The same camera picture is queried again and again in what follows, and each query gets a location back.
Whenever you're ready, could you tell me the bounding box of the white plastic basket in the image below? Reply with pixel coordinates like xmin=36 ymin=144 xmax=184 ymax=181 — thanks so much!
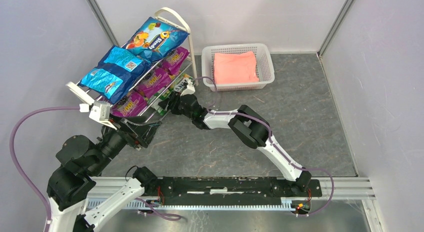
xmin=201 ymin=43 xmax=275 ymax=91

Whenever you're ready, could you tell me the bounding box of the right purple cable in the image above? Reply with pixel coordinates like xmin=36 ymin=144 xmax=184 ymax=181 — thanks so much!
xmin=193 ymin=76 xmax=335 ymax=218

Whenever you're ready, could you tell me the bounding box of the cream metal shelf rack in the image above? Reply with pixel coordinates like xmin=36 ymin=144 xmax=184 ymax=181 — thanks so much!
xmin=66 ymin=7 xmax=199 ymax=112

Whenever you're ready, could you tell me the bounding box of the green candy bag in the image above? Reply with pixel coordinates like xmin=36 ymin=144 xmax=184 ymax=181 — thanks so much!
xmin=147 ymin=88 xmax=172 ymax=116
xmin=170 ymin=73 xmax=194 ymax=92

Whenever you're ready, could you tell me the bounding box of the purple candy bag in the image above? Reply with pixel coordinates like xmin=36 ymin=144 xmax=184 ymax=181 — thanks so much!
xmin=160 ymin=47 xmax=190 ymax=75
xmin=135 ymin=67 xmax=172 ymax=98
xmin=110 ymin=91 xmax=147 ymax=117

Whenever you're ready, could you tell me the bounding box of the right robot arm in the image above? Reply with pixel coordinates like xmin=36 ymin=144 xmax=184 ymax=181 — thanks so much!
xmin=159 ymin=92 xmax=312 ymax=192

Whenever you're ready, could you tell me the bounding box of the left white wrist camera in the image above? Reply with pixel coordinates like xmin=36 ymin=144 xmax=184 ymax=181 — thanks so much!
xmin=79 ymin=101 xmax=117 ymax=130

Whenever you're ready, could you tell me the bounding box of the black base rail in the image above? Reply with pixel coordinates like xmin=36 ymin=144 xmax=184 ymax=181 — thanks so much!
xmin=143 ymin=177 xmax=323 ymax=206

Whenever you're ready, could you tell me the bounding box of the pink folded cloth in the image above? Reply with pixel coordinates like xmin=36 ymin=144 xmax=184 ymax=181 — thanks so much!
xmin=213 ymin=51 xmax=260 ymax=84

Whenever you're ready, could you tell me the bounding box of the blue candy bag with fruits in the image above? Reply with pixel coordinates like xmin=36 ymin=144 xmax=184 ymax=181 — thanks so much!
xmin=123 ymin=17 xmax=189 ymax=63

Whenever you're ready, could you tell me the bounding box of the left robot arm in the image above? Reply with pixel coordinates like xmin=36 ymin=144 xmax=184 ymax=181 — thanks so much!
xmin=45 ymin=117 xmax=162 ymax=231

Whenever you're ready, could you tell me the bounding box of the blue candy bag back side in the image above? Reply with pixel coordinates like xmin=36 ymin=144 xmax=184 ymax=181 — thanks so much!
xmin=80 ymin=46 xmax=151 ymax=104

